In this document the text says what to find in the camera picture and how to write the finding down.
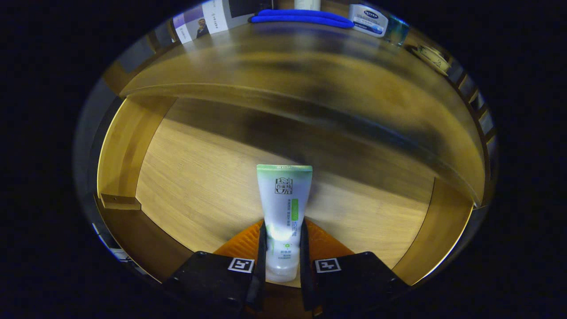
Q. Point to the brown wooden cabinet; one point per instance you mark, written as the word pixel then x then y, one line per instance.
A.
pixel 114 79

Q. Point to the white green tube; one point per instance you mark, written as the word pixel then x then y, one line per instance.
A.
pixel 283 204

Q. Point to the wooden countertop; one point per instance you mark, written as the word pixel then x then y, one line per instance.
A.
pixel 288 66

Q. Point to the white pump bottle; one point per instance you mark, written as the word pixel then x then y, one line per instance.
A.
pixel 307 4

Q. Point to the white bottle blue cap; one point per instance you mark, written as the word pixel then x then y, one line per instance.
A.
pixel 367 22

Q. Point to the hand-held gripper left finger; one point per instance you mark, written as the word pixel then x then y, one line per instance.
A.
pixel 262 266

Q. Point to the teal slim bottle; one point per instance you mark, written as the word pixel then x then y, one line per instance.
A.
pixel 397 31

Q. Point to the purple book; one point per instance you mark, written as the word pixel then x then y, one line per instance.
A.
pixel 186 24

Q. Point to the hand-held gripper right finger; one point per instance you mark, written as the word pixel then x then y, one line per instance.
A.
pixel 304 266

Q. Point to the white book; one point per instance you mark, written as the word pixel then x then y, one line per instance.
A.
pixel 215 17

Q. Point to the brown wooden drawer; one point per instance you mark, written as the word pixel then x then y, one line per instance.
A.
pixel 199 177

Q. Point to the blue folded cloth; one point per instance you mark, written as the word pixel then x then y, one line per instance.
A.
pixel 301 18

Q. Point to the ceramic lidded teacup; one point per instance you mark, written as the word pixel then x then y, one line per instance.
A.
pixel 432 57

